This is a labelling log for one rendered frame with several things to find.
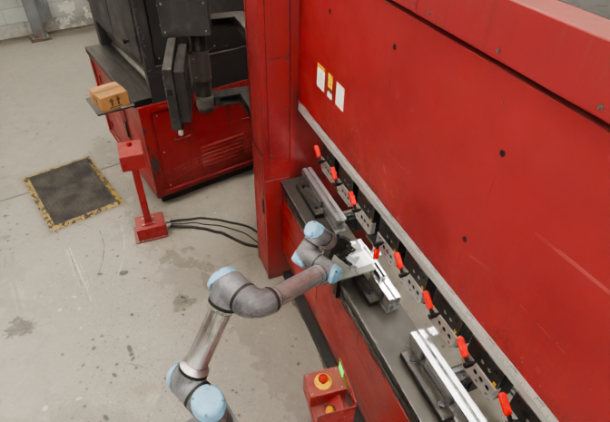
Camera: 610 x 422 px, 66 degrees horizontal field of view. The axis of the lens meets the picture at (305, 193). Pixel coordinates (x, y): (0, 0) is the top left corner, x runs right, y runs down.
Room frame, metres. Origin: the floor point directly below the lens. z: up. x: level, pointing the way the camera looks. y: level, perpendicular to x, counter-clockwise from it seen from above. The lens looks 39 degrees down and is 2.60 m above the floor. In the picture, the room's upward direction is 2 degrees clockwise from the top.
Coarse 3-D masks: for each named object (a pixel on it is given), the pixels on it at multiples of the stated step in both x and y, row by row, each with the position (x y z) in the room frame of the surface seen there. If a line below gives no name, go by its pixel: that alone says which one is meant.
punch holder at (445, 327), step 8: (440, 296) 1.04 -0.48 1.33; (440, 304) 1.03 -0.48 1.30; (448, 304) 1.00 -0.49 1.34; (440, 312) 1.02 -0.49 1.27; (448, 312) 0.99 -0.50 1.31; (456, 312) 0.96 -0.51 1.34; (432, 320) 1.04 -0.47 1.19; (440, 320) 1.00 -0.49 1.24; (448, 320) 0.98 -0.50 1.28; (456, 320) 0.95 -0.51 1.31; (440, 328) 1.00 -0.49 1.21; (448, 328) 0.97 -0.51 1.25; (456, 328) 0.94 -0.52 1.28; (464, 328) 0.94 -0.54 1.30; (448, 336) 0.96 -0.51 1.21; (456, 336) 0.93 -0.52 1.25; (464, 336) 0.95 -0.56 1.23; (448, 344) 0.94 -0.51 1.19; (456, 344) 0.93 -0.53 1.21
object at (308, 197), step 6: (300, 186) 2.18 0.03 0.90; (306, 186) 2.18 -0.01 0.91; (300, 192) 2.13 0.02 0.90; (306, 192) 2.12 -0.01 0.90; (306, 198) 2.07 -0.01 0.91; (312, 198) 2.07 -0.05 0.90; (312, 204) 2.02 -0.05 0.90; (318, 204) 2.02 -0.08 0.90; (312, 210) 1.97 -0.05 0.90; (318, 210) 1.97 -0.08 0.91; (318, 216) 1.93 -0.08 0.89
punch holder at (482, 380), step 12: (468, 348) 0.87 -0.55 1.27; (480, 348) 0.84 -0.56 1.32; (480, 360) 0.83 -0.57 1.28; (492, 360) 0.79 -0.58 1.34; (468, 372) 0.84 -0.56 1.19; (480, 372) 0.81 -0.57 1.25; (492, 372) 0.78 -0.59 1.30; (480, 384) 0.79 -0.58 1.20; (492, 384) 0.76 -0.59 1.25; (504, 384) 0.75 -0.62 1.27; (492, 396) 0.74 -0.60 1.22
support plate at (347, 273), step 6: (354, 246) 1.60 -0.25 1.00; (354, 252) 1.56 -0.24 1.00; (336, 258) 1.52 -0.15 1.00; (342, 264) 1.48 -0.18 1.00; (342, 270) 1.44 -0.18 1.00; (348, 270) 1.44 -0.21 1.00; (354, 270) 1.44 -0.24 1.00; (360, 270) 1.44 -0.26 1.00; (366, 270) 1.44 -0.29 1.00; (372, 270) 1.45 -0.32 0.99; (342, 276) 1.41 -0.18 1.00; (348, 276) 1.41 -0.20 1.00; (354, 276) 1.41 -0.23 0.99; (324, 282) 1.37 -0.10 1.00
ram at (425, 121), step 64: (320, 0) 2.08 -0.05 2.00; (384, 0) 1.60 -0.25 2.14; (320, 64) 2.05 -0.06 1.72; (384, 64) 1.55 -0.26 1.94; (448, 64) 1.25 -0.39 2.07; (384, 128) 1.50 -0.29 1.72; (448, 128) 1.19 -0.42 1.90; (512, 128) 0.99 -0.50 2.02; (576, 128) 0.85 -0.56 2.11; (384, 192) 1.44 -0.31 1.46; (448, 192) 1.13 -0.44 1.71; (512, 192) 0.93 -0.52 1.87; (576, 192) 0.79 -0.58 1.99; (448, 256) 1.06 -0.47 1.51; (512, 256) 0.86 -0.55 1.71; (576, 256) 0.73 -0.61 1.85; (512, 320) 0.79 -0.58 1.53; (576, 320) 0.67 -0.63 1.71; (576, 384) 0.60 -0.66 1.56
